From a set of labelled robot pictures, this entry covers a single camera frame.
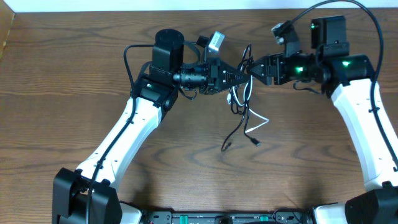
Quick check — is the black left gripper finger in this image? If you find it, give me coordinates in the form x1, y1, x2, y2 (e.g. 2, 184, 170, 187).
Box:
217, 79, 249, 92
220, 61, 249, 81

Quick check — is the white usb cable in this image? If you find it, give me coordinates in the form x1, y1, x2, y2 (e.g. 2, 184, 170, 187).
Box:
226, 76, 270, 134

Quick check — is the black usb cable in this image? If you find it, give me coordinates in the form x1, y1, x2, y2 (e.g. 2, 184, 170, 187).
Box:
221, 43, 261, 152

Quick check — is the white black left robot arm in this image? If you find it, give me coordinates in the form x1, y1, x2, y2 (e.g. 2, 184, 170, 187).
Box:
52, 29, 249, 223

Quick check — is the brown cardboard panel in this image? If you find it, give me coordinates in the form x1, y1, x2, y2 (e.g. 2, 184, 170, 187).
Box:
0, 0, 15, 57

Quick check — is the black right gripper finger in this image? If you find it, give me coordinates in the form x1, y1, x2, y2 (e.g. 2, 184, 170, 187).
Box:
248, 70, 272, 86
248, 55, 270, 72

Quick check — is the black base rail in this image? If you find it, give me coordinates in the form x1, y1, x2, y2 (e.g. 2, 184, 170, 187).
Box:
138, 207, 315, 224

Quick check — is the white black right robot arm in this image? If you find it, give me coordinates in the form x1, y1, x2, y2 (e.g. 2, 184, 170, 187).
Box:
247, 16, 397, 223

